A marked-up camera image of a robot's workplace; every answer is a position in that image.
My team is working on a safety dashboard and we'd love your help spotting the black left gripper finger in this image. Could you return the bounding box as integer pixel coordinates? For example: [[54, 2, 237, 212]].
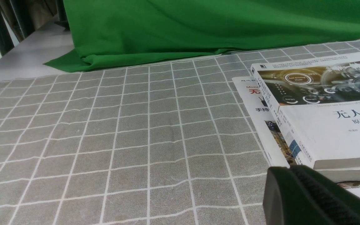
[[263, 165, 360, 225]]

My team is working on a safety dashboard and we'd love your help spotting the large white magazine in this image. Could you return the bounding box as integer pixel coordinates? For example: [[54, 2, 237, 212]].
[[232, 76, 360, 202]]

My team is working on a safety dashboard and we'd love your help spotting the white autonomous driving book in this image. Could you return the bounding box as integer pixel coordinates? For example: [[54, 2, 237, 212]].
[[251, 52, 360, 169]]

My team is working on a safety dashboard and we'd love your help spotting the grey checked tablecloth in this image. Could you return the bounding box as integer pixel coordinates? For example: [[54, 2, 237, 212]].
[[0, 40, 360, 225]]

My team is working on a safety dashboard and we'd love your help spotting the green backdrop cloth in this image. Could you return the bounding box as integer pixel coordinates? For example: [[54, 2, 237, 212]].
[[45, 0, 360, 73]]

